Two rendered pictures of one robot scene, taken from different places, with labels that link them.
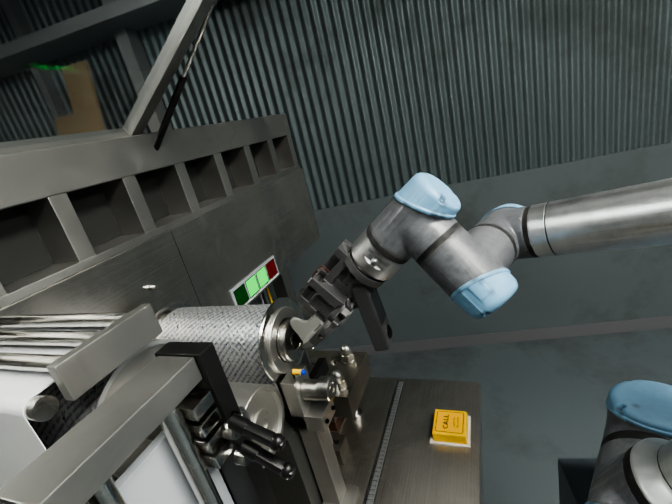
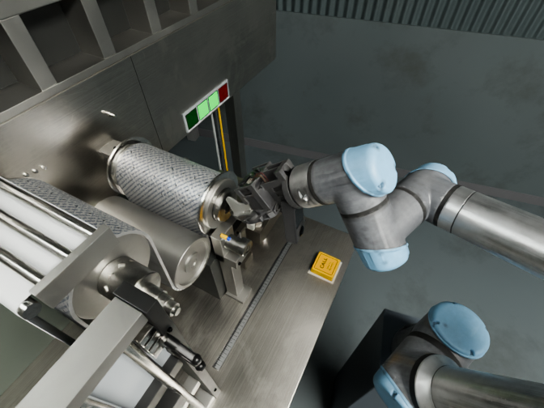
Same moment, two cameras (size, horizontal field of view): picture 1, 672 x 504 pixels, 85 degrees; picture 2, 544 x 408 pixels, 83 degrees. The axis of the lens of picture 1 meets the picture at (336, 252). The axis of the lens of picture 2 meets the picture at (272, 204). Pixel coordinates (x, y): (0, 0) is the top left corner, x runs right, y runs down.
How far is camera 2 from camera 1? 0.23 m
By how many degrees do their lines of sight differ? 31
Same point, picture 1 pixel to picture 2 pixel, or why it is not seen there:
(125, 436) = (92, 381)
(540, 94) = not seen: outside the picture
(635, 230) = (518, 260)
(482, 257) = (391, 235)
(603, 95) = not seen: outside the picture
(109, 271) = (71, 100)
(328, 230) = (286, 36)
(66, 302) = (34, 129)
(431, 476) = (300, 295)
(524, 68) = not seen: outside the picture
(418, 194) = (362, 173)
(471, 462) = (329, 294)
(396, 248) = (326, 199)
